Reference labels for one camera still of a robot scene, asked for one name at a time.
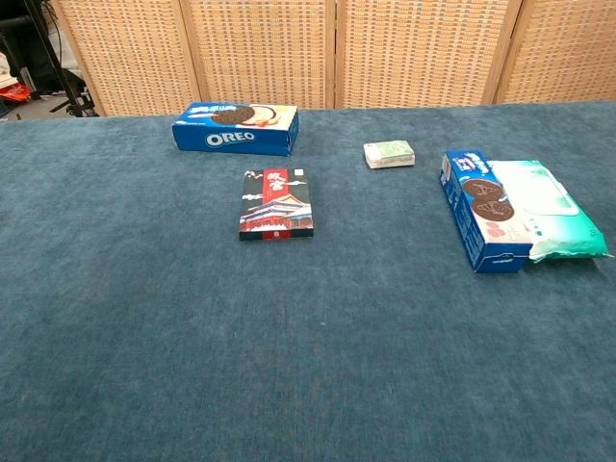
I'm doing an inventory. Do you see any woven wooden folding screen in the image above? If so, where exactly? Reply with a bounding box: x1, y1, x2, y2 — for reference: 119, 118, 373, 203
50, 0, 616, 117

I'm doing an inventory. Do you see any dark palace print box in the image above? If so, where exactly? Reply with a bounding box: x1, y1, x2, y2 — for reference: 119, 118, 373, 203
239, 167, 317, 243

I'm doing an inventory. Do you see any wide blue Oreo box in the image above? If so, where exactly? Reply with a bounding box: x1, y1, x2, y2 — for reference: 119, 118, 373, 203
171, 101, 300, 158

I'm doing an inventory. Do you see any red plastic bag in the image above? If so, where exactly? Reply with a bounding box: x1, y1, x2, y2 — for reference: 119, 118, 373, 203
0, 82, 31, 106

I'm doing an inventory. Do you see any green wet wipes pack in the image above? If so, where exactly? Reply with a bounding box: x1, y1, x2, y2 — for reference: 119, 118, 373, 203
488, 159, 610, 264

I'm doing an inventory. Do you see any blue carpet table cloth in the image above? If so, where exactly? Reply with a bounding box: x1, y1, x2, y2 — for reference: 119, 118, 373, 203
0, 99, 616, 462

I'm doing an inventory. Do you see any black tripod stand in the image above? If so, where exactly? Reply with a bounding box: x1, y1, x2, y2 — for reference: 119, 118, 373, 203
18, 0, 100, 118

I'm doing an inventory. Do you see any slim blue cookie box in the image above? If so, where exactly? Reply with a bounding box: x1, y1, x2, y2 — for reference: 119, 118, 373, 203
438, 149, 534, 274

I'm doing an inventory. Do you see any small green tissue pack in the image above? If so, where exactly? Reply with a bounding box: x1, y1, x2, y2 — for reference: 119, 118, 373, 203
363, 140, 417, 170

